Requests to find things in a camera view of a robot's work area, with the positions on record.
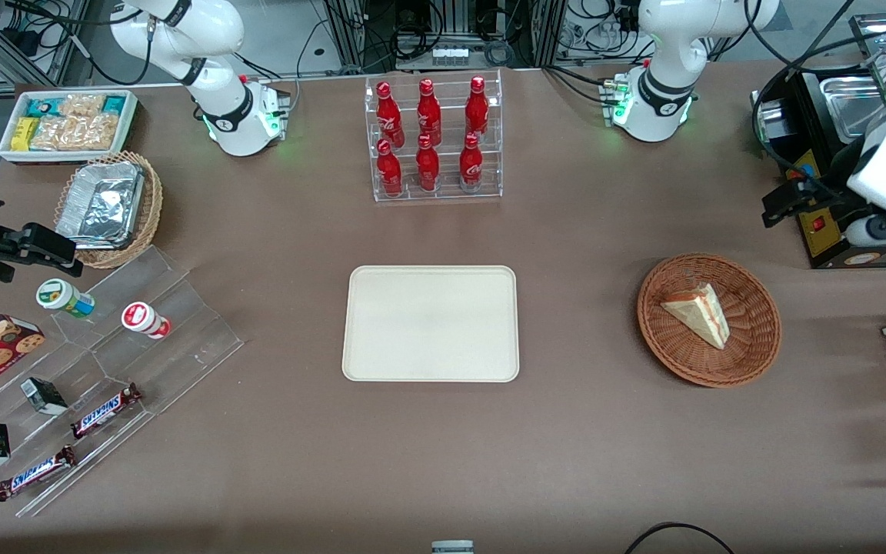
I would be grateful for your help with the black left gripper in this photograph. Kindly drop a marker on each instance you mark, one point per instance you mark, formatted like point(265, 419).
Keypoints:
point(825, 192)

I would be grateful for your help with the triangular sandwich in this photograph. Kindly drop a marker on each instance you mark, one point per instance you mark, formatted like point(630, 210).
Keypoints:
point(701, 312)

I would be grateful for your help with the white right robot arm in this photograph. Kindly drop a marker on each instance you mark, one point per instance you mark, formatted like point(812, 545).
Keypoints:
point(212, 31)

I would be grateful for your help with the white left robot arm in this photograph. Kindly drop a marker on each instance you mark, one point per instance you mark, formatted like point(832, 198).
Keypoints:
point(666, 46)

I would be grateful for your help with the aluminium foil tray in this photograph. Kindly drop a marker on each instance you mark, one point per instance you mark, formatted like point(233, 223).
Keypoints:
point(101, 206)

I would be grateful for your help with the light wicker basket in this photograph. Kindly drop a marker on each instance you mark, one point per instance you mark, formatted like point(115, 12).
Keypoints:
point(152, 208)

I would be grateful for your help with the round brown wicker basket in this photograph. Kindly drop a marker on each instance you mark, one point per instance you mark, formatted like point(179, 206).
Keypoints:
point(751, 338)

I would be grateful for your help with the beige plastic tray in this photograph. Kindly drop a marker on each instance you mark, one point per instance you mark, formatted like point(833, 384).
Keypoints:
point(428, 323)

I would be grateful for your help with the red emergency stop knob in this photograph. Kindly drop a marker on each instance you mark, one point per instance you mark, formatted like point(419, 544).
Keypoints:
point(801, 174)

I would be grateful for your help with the black hot food display case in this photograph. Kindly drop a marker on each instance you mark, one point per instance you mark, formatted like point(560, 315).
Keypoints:
point(820, 238)

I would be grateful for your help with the green label yogurt cup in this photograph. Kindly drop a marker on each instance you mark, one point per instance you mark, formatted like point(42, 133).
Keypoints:
point(62, 297)

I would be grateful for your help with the steel food pan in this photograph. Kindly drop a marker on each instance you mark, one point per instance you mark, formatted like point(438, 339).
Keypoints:
point(854, 108)

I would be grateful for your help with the white rectangular snack bin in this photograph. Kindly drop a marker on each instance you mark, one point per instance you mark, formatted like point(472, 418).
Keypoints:
point(6, 146)

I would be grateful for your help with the red label yogurt cup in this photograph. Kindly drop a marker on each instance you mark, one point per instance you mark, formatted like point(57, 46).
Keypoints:
point(143, 318)

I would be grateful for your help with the yellow snack pack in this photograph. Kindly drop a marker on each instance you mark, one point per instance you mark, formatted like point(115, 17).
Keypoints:
point(24, 133)

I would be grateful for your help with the clear rice cracker bag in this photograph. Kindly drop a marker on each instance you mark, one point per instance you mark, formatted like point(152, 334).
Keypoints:
point(83, 105)
point(78, 133)

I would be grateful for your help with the teal snack pack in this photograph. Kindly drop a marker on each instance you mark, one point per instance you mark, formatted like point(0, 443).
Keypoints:
point(41, 105)
point(114, 103)

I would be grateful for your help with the clear acrylic stepped display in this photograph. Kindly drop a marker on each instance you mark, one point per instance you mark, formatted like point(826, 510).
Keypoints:
point(181, 346)

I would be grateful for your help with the snickers chocolate bar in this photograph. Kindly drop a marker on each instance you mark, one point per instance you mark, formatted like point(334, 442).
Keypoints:
point(35, 472)
point(104, 410)

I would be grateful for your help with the red cola bottle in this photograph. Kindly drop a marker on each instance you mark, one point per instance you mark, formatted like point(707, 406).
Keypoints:
point(477, 109)
point(429, 114)
point(471, 163)
point(389, 115)
point(390, 173)
point(428, 168)

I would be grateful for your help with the clear acrylic bottle rack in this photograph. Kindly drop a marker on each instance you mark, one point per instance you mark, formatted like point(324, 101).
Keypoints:
point(447, 192)

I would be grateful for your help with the white power strip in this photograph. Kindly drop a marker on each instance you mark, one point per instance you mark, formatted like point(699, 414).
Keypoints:
point(449, 55)

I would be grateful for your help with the small grey device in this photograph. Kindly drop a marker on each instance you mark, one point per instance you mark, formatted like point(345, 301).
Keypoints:
point(452, 548)

